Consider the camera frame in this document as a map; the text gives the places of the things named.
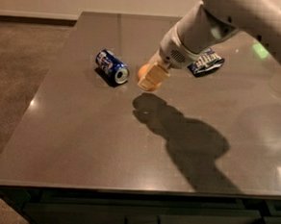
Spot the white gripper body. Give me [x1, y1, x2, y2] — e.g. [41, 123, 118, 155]
[149, 23, 208, 69]

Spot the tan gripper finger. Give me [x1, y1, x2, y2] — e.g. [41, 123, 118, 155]
[137, 61, 172, 94]

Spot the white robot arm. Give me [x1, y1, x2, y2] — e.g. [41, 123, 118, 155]
[137, 0, 281, 91]

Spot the blue pepsi can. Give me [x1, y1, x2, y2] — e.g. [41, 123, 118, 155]
[95, 50, 129, 85]

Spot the blue crumpled chip bag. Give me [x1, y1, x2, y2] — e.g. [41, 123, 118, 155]
[188, 47, 225, 78]

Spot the dark drawer with handle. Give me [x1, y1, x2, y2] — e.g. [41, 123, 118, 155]
[24, 203, 261, 224]

